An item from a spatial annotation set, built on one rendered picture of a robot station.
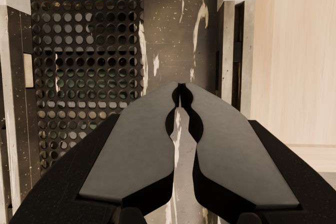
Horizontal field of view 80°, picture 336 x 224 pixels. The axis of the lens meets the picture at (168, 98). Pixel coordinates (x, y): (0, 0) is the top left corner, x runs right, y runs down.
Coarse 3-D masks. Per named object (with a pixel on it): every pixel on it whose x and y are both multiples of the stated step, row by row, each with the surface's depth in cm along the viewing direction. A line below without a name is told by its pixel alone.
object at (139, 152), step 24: (144, 96) 10; (168, 96) 10; (120, 120) 9; (144, 120) 9; (168, 120) 9; (120, 144) 7; (144, 144) 7; (168, 144) 7; (96, 168) 6; (120, 168) 6; (144, 168) 6; (168, 168) 7; (96, 192) 6; (120, 192) 6; (144, 192) 6; (168, 192) 7
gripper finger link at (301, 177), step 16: (256, 128) 8; (272, 144) 8; (288, 160) 7; (288, 176) 6; (304, 176) 6; (320, 176) 6; (304, 192) 6; (320, 192) 6; (288, 208) 6; (304, 208) 6; (320, 208) 6
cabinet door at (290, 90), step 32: (256, 0) 43; (288, 0) 43; (320, 0) 43; (256, 32) 44; (288, 32) 44; (320, 32) 43; (256, 64) 44; (288, 64) 44; (320, 64) 44; (256, 96) 45; (288, 96) 45; (320, 96) 44; (288, 128) 46; (320, 128) 45; (320, 160) 46
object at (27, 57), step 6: (24, 54) 47; (30, 54) 48; (24, 60) 47; (30, 60) 48; (24, 66) 47; (30, 66) 48; (24, 72) 47; (30, 72) 48; (30, 78) 49; (30, 84) 49
